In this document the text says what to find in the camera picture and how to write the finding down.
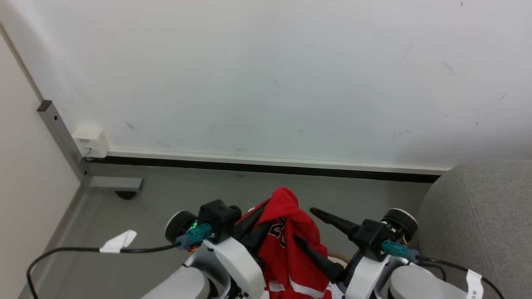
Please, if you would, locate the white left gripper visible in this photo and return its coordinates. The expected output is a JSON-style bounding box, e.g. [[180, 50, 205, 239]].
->
[[202, 206, 267, 299]]

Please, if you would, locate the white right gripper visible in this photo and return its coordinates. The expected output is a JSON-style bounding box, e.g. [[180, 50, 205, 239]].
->
[[295, 207, 392, 299]]

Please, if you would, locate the red basketball jersey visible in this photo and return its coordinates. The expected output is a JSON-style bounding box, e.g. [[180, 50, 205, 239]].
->
[[251, 186, 334, 299]]

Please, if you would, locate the cream perforated laundry basket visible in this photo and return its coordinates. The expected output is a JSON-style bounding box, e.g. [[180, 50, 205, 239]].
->
[[327, 254, 350, 270]]

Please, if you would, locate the white and black baseboard strip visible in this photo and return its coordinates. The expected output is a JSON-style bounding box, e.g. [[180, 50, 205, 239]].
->
[[85, 149, 453, 184]]

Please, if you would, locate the grey fabric sofa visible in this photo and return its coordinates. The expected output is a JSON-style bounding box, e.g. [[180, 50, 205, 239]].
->
[[417, 159, 532, 299]]

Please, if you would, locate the teal left cable connector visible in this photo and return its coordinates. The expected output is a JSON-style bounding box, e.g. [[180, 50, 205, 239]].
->
[[175, 223, 213, 250]]

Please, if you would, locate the teal cable connector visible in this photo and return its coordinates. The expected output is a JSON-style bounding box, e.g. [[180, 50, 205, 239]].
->
[[382, 240, 419, 261], [175, 223, 213, 250]]

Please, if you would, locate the teal right cable connector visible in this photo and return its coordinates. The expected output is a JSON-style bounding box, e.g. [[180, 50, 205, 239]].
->
[[382, 240, 419, 261]]

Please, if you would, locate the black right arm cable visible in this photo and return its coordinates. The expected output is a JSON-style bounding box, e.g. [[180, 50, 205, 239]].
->
[[415, 255, 505, 299]]

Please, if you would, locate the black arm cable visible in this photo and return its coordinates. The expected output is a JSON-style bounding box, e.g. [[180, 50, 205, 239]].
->
[[26, 244, 182, 299], [415, 255, 505, 299]]

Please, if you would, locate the white paper cable tag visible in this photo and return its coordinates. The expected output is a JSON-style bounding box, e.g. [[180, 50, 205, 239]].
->
[[99, 230, 138, 254]]

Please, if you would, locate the white printed cable tag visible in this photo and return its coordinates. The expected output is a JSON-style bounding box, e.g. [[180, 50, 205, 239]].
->
[[465, 269, 484, 299]]

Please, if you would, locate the white wall socket box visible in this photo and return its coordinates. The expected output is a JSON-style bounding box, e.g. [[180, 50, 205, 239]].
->
[[71, 126, 111, 159]]

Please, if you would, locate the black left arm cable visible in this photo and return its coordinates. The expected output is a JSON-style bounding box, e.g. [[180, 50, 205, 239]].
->
[[26, 244, 182, 299]]

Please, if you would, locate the grey metal frame post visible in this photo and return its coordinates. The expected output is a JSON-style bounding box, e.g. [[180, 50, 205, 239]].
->
[[37, 100, 144, 192]]

